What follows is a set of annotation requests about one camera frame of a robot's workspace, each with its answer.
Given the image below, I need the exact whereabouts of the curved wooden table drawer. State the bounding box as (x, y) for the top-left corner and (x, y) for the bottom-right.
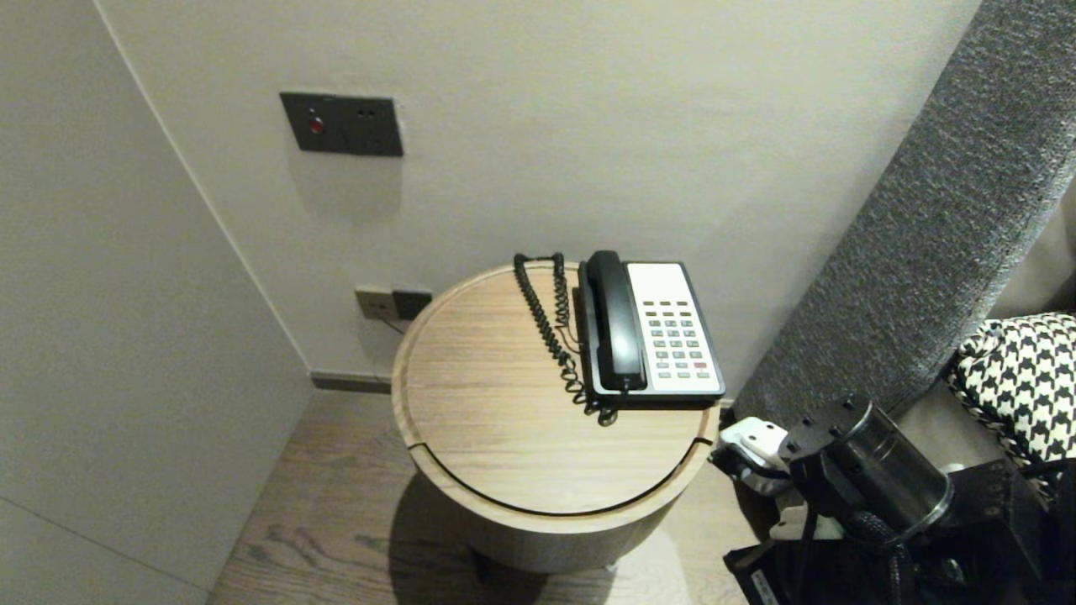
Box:
(409, 435), (720, 577)

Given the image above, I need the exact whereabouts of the black and white desk telephone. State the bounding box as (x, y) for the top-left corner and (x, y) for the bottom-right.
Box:
(577, 260), (727, 410)

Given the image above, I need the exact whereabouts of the black telephone handset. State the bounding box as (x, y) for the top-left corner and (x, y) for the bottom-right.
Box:
(584, 250), (650, 393)

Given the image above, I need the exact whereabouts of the black white houndstooth pillow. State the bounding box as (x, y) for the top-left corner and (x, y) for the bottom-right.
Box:
(947, 312), (1076, 498)

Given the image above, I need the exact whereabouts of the grey fabric bed headboard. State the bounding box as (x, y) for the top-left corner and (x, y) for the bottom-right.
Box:
(731, 0), (1076, 431)

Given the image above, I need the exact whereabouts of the round wooden bedside table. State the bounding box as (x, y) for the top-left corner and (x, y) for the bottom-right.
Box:
(392, 262), (722, 577)

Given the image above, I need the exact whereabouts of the white bed sheet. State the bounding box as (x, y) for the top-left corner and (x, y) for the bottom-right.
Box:
(893, 179), (1076, 476)

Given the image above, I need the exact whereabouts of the smooth black cable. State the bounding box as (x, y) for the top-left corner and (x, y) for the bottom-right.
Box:
(793, 502), (823, 605)

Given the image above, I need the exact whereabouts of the black braided cable sleeve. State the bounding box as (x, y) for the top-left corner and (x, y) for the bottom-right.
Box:
(843, 508), (919, 605)

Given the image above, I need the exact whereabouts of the white wrist camera unit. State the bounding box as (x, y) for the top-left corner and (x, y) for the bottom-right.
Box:
(710, 417), (843, 544)

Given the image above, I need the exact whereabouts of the black coiled phone cord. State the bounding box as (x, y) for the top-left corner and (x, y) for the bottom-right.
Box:
(514, 253), (620, 427)

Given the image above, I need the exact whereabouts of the black wall socket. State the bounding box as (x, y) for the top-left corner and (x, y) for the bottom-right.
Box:
(391, 290), (435, 322)

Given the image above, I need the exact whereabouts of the beige wall socket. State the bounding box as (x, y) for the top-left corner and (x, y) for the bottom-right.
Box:
(354, 288), (395, 322)

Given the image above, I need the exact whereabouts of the dark wall switch panel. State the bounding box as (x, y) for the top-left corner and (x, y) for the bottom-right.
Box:
(279, 92), (405, 159)

